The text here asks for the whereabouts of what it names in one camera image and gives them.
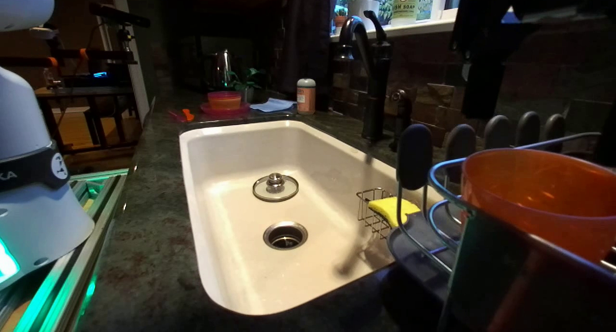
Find orange plastic cup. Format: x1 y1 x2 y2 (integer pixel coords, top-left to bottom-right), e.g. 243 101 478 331
460 148 616 266

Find white cloth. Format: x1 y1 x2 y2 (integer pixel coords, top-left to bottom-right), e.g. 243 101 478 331
250 98 295 114

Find yellow sponge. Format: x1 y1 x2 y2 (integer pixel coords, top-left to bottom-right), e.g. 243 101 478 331
368 196 422 229

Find white sink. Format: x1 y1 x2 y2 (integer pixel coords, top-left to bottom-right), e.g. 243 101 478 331
179 119 436 317

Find black tap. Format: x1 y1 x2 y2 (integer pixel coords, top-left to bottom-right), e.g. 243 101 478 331
336 10 393 143

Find plant in white pot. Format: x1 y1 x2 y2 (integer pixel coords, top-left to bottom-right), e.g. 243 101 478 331
336 0 396 26

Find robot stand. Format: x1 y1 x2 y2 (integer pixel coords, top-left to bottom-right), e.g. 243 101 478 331
0 168 129 332

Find steel kettle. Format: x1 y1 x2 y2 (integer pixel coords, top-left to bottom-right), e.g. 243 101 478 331
206 49 235 90

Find pink plastic plate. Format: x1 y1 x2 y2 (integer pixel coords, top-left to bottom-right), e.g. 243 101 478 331
200 102 251 116

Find wire sponge caddy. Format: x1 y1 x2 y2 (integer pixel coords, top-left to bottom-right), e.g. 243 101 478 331
356 188 411 240

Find window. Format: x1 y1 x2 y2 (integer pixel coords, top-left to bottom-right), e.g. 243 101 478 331
329 0 463 32

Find camera on mount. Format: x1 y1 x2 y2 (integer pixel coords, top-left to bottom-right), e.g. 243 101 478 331
89 2 151 53

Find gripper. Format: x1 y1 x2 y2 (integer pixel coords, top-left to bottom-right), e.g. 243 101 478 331
450 0 616 121

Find orange plastic bowl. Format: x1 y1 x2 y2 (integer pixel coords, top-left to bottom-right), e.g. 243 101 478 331
207 91 243 110

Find dark wooden table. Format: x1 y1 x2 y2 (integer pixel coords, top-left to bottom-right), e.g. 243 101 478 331
33 47 141 155

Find black side sprayer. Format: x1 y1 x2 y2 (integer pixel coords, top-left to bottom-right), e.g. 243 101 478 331
388 89 413 153

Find small green potted plant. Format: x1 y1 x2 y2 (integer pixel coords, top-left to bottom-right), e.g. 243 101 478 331
225 66 266 104

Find orange soap bottle grey cap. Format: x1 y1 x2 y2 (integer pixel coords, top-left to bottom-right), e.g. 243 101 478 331
296 78 317 115

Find glass pot lid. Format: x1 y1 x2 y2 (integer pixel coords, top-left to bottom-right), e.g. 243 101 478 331
252 173 299 203

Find wire drying rack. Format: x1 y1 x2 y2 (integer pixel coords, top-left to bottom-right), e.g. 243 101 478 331
386 112 616 332

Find green dish soap bottle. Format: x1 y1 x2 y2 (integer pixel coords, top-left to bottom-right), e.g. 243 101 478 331
390 0 423 26

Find dark curtain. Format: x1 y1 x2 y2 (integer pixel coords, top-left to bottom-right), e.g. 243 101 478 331
283 0 334 98

